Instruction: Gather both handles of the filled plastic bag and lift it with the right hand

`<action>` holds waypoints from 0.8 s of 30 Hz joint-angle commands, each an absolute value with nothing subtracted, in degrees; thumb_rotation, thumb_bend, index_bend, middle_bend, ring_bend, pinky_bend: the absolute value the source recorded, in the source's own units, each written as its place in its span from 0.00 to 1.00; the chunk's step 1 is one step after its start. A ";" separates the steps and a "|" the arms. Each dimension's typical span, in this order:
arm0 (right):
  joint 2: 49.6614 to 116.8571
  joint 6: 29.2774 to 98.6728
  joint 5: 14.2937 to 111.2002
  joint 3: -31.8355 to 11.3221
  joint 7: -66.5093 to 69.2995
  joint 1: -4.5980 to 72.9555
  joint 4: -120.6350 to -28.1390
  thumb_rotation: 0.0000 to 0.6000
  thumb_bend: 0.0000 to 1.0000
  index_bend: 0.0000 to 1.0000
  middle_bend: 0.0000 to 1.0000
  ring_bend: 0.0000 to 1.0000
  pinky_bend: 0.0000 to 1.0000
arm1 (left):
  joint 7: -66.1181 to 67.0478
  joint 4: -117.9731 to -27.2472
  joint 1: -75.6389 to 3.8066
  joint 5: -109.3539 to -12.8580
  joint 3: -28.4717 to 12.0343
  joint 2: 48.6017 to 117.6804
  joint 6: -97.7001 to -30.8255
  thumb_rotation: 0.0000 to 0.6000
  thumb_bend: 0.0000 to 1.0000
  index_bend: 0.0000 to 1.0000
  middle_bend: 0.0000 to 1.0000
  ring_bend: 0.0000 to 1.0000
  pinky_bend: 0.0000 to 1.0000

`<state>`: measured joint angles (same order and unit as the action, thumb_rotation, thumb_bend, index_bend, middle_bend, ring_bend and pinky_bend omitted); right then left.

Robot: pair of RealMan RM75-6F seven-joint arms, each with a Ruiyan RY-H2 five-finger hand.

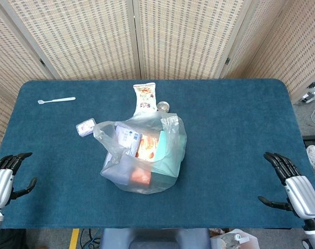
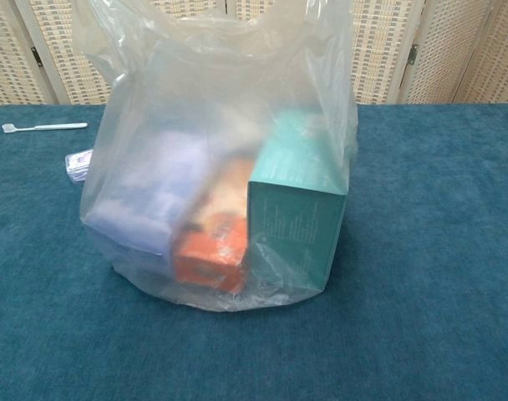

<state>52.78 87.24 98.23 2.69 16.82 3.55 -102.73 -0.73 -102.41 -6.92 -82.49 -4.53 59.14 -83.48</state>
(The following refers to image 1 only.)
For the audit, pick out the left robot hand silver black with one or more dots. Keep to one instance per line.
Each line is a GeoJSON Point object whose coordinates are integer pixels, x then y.
{"type": "Point", "coordinates": [2, 181]}

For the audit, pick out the grey robot torso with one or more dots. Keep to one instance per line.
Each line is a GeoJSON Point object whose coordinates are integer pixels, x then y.
{"type": "Point", "coordinates": [155, 238]}

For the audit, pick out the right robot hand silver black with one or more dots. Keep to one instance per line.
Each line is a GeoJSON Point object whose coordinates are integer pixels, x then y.
{"type": "Point", "coordinates": [302, 194]}

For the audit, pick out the teal cardboard box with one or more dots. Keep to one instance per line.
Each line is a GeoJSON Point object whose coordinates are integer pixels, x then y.
{"type": "Point", "coordinates": [165, 155]}

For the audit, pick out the woven folding screen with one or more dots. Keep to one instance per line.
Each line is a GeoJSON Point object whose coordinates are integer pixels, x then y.
{"type": "Point", "coordinates": [95, 39]}

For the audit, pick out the small round clear jar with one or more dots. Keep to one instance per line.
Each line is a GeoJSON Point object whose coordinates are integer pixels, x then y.
{"type": "Point", "coordinates": [163, 106]}

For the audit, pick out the orange snack package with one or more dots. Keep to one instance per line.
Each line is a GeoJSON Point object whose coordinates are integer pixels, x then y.
{"type": "Point", "coordinates": [145, 147]}

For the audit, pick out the white power strip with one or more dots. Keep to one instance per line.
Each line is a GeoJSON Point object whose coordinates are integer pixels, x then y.
{"type": "Point", "coordinates": [311, 93]}

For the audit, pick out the black metal frame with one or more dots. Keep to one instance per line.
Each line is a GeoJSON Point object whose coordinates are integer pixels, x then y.
{"type": "Point", "coordinates": [313, 142]}

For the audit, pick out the blue table cloth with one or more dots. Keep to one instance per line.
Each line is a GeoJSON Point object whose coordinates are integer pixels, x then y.
{"type": "Point", "coordinates": [225, 155]}

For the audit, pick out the white toothbrush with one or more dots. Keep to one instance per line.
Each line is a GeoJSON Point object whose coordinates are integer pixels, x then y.
{"type": "Point", "coordinates": [59, 99]}

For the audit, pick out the small clear purple case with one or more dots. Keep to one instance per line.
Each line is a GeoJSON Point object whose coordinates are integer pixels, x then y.
{"type": "Point", "coordinates": [85, 127]}

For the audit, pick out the black equipment base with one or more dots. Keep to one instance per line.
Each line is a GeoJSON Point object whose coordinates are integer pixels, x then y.
{"type": "Point", "coordinates": [12, 240]}

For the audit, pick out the clear plastic shopping bag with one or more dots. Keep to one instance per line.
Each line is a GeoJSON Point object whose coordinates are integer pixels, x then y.
{"type": "Point", "coordinates": [116, 168]}

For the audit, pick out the white nut snack packet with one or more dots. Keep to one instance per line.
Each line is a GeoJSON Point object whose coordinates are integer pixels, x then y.
{"type": "Point", "coordinates": [145, 97]}

